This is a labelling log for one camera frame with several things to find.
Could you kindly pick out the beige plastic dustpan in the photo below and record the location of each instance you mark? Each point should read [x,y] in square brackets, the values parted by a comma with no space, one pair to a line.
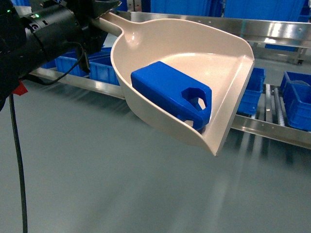
[218,59]

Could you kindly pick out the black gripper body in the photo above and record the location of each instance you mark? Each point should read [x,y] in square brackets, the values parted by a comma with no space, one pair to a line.
[88,13]

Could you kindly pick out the blue plastic part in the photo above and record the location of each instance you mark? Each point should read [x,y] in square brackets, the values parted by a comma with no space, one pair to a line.
[175,92]

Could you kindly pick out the metal roller shelf rack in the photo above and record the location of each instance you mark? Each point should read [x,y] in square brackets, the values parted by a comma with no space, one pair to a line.
[260,31]

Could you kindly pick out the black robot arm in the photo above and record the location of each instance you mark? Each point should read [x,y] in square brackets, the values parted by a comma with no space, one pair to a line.
[30,41]

